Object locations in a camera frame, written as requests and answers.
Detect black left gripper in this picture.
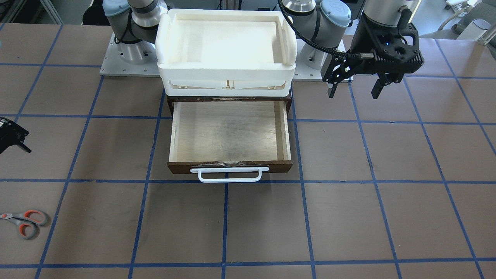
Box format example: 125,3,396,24
322,22,424,99

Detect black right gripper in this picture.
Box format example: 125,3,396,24
0,118,32,154

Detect orange grey scissors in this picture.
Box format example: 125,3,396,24
0,209,48,239

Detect light wooden drawer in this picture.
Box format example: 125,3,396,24
167,100,293,174

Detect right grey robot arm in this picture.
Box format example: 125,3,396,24
102,0,419,99

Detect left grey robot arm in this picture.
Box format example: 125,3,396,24
278,0,424,99

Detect white foam tray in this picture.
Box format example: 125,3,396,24
155,9,298,97

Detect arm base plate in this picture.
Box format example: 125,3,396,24
100,34,160,78
293,39,327,82

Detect white drawer handle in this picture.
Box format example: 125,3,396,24
190,166,270,183

